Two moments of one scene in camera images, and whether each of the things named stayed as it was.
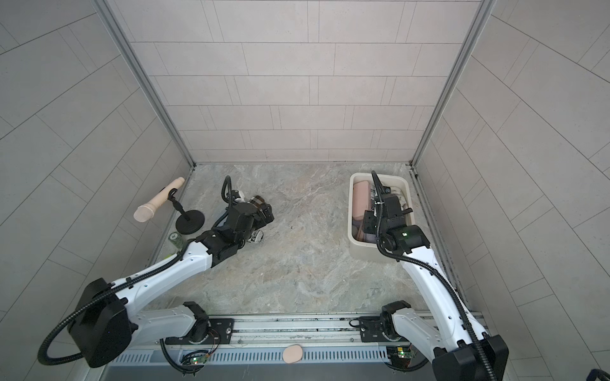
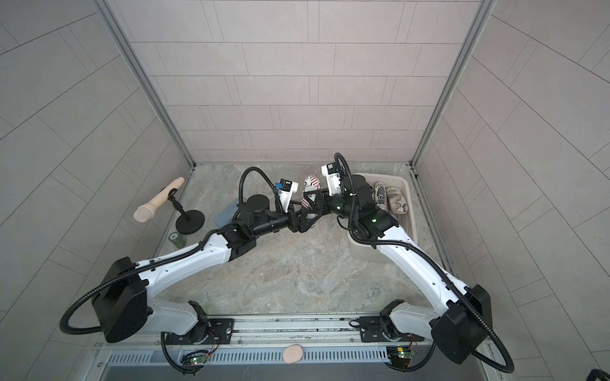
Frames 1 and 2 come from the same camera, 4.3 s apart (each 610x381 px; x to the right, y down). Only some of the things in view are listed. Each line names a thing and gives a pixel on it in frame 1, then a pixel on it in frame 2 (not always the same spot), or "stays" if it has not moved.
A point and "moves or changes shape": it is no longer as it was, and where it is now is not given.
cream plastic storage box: [361, 246] stays
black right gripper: [367, 221] → [320, 199]
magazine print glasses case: [258, 235] moves or changes shape
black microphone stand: [190, 221] stays
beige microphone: [145, 212] stays
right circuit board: [401, 352] stays
